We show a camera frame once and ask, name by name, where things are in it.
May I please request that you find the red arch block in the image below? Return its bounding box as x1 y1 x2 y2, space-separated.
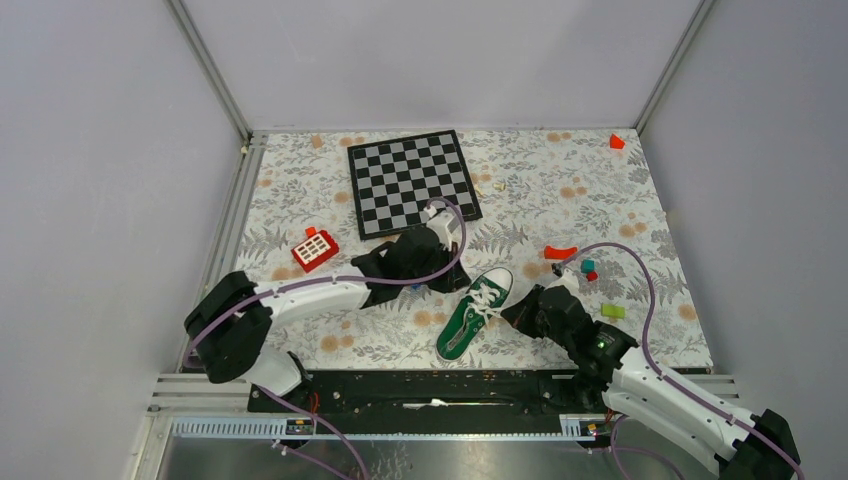
543 245 579 261

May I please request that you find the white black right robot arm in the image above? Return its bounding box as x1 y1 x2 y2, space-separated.
502 285 800 479

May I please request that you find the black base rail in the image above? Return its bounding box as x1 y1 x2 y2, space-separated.
247 370 616 439

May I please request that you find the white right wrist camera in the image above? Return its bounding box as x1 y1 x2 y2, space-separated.
546 270 580 295

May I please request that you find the black grey chessboard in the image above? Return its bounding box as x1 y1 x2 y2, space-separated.
347 130 483 240

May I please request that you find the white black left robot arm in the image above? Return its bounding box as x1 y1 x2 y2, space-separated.
184 227 470 411

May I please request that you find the red toy brick window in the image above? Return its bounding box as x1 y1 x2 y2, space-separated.
291 227 339 273

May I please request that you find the lime green block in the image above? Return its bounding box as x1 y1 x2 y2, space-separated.
600 304 627 319

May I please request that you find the red wedge block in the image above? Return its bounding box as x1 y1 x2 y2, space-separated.
609 134 626 150

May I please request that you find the teal cube block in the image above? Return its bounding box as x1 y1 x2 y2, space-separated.
580 259 596 275

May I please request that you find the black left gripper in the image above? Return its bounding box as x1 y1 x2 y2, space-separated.
402 240 471 294

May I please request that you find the floral table mat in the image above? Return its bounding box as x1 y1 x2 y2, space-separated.
235 130 713 370

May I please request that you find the green canvas sneaker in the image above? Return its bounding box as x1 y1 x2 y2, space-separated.
436 267 514 361

